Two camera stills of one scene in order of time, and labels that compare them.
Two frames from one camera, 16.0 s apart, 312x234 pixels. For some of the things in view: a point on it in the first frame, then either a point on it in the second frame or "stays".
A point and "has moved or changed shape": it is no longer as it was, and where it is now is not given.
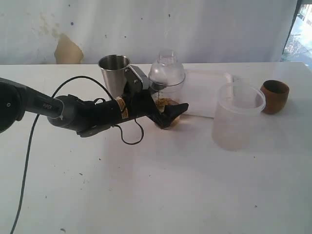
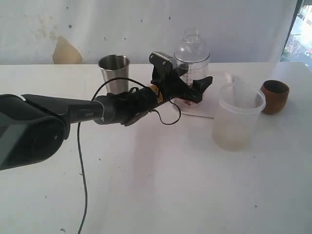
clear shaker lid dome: x=167 y=71 has moved or changed shape
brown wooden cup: x=276 y=94 stays
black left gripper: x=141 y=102 → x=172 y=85
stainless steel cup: x=113 y=68 stays
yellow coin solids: x=161 y=103 → x=187 y=103
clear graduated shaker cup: x=171 y=95 has moved or changed shape
